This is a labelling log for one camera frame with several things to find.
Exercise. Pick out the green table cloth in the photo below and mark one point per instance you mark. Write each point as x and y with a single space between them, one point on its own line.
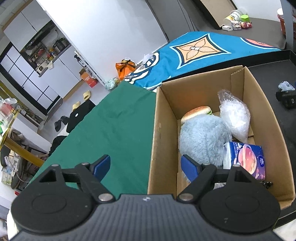
120 126

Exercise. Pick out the fluffy light blue plush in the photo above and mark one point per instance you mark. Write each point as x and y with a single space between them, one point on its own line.
203 137

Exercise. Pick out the black tray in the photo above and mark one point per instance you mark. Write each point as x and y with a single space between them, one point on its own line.
275 104

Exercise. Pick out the orange cardboard box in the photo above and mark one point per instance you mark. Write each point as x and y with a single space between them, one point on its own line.
87 78

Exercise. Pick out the blue tissue pack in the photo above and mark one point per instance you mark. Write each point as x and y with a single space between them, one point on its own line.
250 157

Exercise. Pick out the grey bench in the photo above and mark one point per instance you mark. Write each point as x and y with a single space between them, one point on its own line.
176 18

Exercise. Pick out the green lidded cup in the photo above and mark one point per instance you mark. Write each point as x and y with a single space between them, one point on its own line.
244 18

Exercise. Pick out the blue grey fabric toy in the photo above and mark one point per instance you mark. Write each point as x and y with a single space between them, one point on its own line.
285 86

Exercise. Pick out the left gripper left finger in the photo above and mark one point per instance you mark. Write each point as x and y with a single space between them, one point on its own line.
90 177

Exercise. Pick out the burger plush toy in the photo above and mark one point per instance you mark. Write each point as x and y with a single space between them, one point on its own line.
195 112

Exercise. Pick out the white charger box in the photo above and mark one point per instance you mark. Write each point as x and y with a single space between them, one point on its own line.
227 28

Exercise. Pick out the brown board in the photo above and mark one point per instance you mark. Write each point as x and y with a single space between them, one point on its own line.
215 11

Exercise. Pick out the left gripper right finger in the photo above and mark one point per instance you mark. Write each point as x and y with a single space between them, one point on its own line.
200 177

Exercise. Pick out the yellow slipper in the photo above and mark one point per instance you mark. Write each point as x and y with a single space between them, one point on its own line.
76 105
87 95

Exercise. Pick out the clear bag of white filling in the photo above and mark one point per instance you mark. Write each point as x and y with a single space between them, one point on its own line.
235 115

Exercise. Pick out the blue patterned blanket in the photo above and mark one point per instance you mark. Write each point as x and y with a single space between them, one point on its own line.
193 51

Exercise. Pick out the brown cardboard box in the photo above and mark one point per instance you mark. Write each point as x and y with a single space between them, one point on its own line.
219 117

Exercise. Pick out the orange bag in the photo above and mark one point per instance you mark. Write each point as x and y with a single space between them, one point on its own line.
124 68

